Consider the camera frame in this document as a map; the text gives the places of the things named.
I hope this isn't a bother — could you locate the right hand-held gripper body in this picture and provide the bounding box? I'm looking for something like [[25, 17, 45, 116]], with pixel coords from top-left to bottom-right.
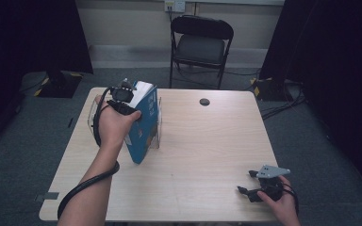
[[248, 165, 292, 203]]

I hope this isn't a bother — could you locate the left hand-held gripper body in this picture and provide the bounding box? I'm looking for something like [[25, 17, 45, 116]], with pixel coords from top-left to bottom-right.
[[106, 77, 140, 117]]

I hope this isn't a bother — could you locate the blue book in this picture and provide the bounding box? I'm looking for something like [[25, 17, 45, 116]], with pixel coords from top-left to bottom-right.
[[123, 80, 160, 166]]

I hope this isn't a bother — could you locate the clear acrylic divided rack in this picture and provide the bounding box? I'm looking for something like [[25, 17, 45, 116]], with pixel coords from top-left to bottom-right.
[[87, 93, 164, 151]]

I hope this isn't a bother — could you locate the person's left hand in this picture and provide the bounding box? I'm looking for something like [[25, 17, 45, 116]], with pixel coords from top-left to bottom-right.
[[93, 94, 143, 151]]

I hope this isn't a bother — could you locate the person's right hand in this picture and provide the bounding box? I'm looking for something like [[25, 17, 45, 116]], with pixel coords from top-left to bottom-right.
[[256, 174, 302, 226]]

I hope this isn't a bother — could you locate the black stand base yellow tape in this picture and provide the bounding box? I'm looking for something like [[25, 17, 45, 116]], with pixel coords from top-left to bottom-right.
[[249, 76, 297, 103], [33, 70, 85, 99]]

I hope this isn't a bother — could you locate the black folding chair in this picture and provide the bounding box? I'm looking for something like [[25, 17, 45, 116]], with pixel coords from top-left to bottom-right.
[[169, 14, 236, 90]]

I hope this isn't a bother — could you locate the black curtain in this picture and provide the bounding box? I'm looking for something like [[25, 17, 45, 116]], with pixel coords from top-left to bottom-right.
[[0, 0, 94, 158], [258, 0, 362, 203]]

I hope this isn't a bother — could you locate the grey floor tape strip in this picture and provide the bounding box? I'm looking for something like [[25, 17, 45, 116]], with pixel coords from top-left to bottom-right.
[[34, 191, 60, 202]]

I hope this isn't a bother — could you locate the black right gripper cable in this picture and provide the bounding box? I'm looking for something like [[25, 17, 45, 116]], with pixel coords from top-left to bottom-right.
[[281, 182, 300, 217]]

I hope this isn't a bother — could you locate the black floor cables bundle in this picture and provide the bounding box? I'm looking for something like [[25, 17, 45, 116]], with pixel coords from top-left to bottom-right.
[[259, 80, 308, 121]]

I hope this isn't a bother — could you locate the white wall outlet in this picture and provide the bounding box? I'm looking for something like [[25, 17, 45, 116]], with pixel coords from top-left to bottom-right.
[[164, 0, 187, 14]]

